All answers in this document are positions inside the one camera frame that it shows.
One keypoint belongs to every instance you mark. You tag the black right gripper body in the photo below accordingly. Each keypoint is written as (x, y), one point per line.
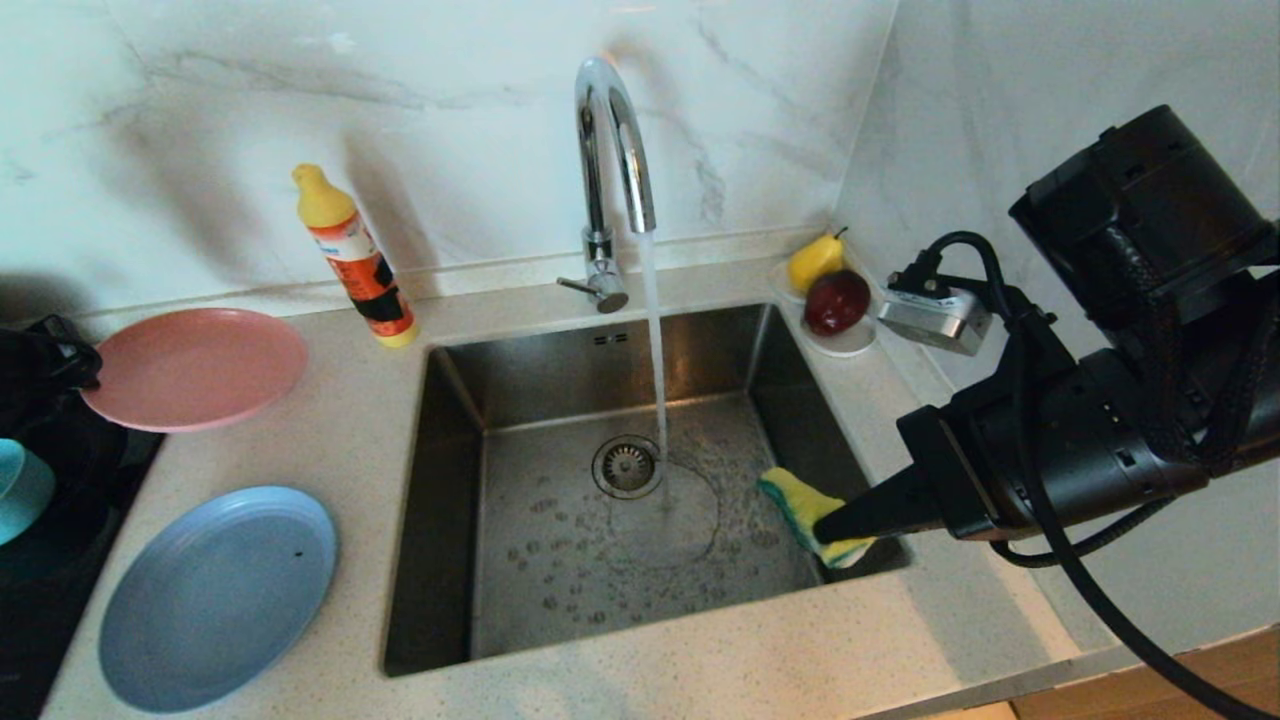
(1060, 450)

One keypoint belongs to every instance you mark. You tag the orange detergent bottle yellow cap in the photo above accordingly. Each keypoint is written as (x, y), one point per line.
(365, 270)

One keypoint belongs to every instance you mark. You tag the blue plastic plate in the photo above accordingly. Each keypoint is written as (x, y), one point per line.
(220, 600)

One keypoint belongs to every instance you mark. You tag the yellow fish-shaped sponge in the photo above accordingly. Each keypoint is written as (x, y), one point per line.
(800, 505)

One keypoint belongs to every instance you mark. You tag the chrome gooseneck faucet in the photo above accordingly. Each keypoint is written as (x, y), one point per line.
(598, 250)

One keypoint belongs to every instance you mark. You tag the teal plastic bowl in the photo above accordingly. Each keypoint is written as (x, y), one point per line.
(18, 495)

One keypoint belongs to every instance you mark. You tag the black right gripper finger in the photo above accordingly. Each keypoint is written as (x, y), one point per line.
(880, 505)

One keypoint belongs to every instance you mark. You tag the round metal drain strainer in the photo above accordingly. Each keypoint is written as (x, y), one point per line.
(626, 466)

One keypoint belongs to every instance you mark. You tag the yellow pear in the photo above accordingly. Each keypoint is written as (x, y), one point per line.
(814, 262)

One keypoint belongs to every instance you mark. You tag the stainless steel sink basin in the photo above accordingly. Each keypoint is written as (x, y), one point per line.
(540, 590)

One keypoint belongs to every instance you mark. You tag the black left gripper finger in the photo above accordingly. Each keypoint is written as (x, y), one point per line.
(80, 365)

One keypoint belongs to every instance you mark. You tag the dark red apple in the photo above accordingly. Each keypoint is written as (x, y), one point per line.
(837, 301)

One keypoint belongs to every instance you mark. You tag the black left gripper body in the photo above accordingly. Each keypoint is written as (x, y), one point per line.
(30, 370)

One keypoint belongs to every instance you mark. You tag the small white dish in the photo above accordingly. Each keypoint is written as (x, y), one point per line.
(850, 344)

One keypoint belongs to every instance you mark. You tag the black glass cooktop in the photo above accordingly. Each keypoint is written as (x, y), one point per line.
(60, 600)

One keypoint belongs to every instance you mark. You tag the wooden cabinet panel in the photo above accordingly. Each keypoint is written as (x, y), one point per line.
(1200, 690)

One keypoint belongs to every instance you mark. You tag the pink plastic plate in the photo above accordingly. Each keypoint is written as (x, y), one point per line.
(195, 370)

